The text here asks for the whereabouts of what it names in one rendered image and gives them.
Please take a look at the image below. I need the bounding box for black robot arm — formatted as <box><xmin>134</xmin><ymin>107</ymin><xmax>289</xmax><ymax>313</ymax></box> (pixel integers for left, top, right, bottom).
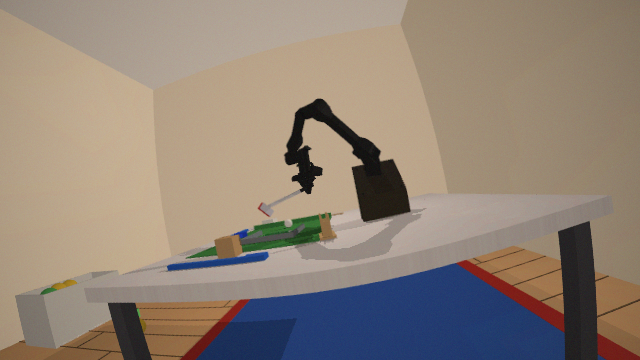
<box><xmin>284</xmin><ymin>98</ymin><xmax>382</xmax><ymax>177</ymax></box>

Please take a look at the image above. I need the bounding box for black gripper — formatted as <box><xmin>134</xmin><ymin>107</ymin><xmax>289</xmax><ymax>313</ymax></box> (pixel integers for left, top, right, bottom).
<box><xmin>291</xmin><ymin>160</ymin><xmax>322</xmax><ymax>194</ymax></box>

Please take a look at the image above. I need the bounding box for green putting mat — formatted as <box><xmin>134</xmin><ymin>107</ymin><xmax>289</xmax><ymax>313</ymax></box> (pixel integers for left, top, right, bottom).
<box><xmin>186</xmin><ymin>219</ymin><xmax>322</xmax><ymax>258</ymax></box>

